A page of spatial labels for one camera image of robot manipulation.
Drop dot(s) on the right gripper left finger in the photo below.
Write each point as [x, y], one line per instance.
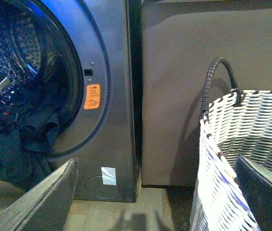
[46, 206]

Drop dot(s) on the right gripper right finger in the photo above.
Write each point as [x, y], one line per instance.
[255, 182]

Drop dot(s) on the dark navy blue garment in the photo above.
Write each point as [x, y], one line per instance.
[27, 135]

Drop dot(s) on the grey front-load washing machine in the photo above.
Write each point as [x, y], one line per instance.
[75, 43]

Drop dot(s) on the white grey woven laundry basket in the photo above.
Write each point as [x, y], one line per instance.
[233, 122]

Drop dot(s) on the white tape strip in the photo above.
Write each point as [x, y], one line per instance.
[108, 176]

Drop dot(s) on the orange warning sticker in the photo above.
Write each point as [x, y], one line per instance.
[92, 100]

